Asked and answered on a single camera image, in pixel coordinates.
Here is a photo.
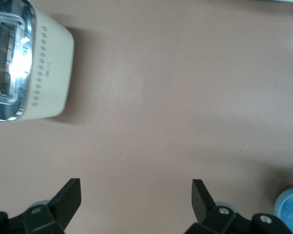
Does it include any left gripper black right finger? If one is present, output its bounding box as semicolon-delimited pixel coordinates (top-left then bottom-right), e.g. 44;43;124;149
185;179;293;234

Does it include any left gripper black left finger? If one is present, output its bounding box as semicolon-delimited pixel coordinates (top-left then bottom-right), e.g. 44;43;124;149
0;178;82;234

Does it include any light blue cup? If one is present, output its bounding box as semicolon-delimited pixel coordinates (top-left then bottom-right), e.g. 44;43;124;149
274;186;293;234

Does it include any beige and chrome toaster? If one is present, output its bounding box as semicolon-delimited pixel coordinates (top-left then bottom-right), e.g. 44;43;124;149
0;0;75;122

